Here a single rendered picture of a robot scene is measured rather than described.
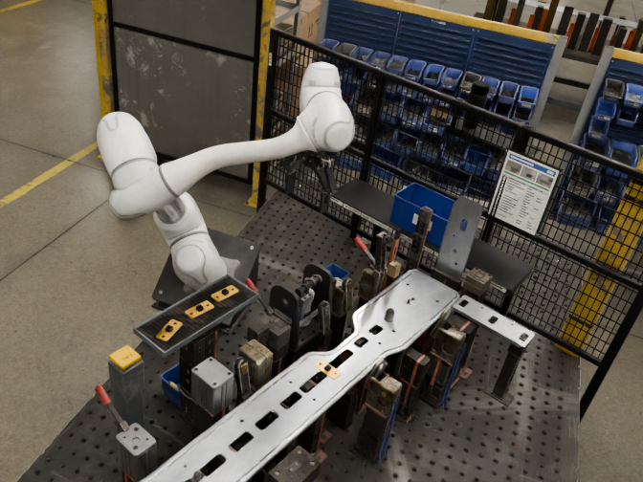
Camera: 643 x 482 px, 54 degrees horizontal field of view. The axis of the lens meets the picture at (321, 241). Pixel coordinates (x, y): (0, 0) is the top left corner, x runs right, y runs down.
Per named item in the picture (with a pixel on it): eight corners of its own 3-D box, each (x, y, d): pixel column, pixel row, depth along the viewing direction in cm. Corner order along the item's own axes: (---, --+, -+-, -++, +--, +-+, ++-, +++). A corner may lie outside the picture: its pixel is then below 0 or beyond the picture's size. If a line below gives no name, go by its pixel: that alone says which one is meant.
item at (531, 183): (536, 239, 247) (563, 169, 229) (484, 214, 257) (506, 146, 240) (538, 237, 248) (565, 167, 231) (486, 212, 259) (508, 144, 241)
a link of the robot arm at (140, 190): (165, 190, 169) (147, 149, 173) (107, 222, 171) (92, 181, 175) (186, 204, 181) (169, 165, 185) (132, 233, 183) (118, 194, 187)
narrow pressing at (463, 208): (459, 281, 243) (483, 206, 223) (434, 267, 248) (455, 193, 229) (460, 280, 243) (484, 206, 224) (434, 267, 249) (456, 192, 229)
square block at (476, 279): (459, 354, 253) (484, 284, 233) (442, 343, 257) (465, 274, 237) (469, 344, 259) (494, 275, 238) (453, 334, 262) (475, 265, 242)
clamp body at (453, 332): (437, 416, 226) (461, 345, 206) (410, 397, 232) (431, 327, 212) (450, 402, 232) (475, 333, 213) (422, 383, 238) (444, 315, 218)
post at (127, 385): (130, 475, 192) (121, 375, 167) (115, 461, 196) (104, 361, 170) (150, 460, 197) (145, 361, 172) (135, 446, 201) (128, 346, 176)
